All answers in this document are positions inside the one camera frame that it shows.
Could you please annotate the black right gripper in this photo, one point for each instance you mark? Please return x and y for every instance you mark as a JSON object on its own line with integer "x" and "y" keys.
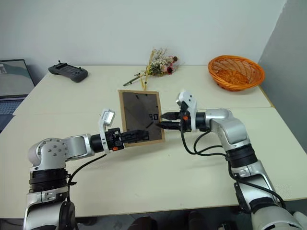
{"x": 184, "y": 118}

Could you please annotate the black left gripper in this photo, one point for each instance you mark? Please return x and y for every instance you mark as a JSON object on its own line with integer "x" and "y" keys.
{"x": 112, "y": 140}

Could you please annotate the wooden picture frame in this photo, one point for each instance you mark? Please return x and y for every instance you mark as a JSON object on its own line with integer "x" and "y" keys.
{"x": 138, "y": 107}

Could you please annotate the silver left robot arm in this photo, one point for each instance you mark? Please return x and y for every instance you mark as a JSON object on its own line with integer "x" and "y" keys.
{"x": 55, "y": 151}

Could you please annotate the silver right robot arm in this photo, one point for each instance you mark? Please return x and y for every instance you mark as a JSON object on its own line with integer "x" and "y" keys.
{"x": 230, "y": 129}

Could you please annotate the dried flower bouquet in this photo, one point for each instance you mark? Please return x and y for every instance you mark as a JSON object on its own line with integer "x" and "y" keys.
{"x": 160, "y": 63}

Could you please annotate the orange woven basket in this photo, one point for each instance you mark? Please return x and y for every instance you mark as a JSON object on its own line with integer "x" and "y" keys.
{"x": 236, "y": 72}

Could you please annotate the dark rounded shape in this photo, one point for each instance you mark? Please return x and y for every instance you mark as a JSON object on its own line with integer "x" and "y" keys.
{"x": 146, "y": 223}

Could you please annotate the black handheld remote controller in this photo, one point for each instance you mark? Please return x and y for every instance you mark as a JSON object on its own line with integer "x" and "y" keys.
{"x": 68, "y": 70}

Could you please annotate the grey open laptop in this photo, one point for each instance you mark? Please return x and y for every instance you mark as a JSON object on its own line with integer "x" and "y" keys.
{"x": 14, "y": 76}

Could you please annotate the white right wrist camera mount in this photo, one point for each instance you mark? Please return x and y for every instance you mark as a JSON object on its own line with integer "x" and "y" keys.
{"x": 190, "y": 100}

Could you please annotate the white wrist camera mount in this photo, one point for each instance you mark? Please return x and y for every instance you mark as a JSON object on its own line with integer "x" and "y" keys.
{"x": 107, "y": 117}
{"x": 190, "y": 100}

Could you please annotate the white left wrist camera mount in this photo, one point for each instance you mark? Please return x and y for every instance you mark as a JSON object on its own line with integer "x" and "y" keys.
{"x": 107, "y": 117}

